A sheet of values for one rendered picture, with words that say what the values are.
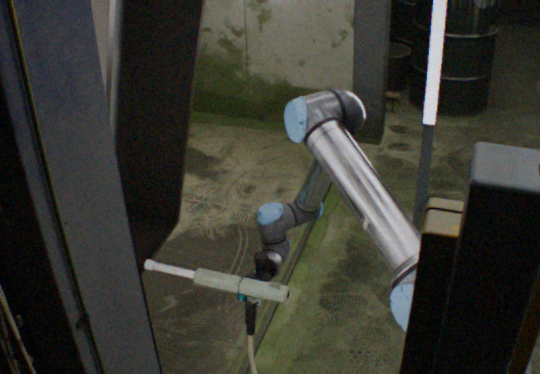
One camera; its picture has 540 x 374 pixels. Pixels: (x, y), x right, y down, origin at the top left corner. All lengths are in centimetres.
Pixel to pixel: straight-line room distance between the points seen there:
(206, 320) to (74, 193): 184
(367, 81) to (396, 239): 222
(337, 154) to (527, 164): 120
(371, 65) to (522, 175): 320
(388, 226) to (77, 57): 98
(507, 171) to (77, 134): 51
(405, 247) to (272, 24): 237
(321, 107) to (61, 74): 106
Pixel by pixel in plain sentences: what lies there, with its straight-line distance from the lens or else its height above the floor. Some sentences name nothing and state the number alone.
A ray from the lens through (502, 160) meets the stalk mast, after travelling 43.
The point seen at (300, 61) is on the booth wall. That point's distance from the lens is 369.
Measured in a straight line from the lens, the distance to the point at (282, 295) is 191.
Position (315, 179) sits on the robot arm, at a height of 77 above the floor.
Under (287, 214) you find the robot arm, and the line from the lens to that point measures 216.
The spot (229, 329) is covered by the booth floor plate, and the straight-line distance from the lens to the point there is 252.
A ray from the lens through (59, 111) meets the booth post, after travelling 72.
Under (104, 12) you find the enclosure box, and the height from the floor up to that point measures 148.
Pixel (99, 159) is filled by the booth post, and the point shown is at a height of 146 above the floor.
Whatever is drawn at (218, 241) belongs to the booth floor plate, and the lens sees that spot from 296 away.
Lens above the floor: 185
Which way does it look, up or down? 33 degrees down
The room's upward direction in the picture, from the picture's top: 2 degrees counter-clockwise
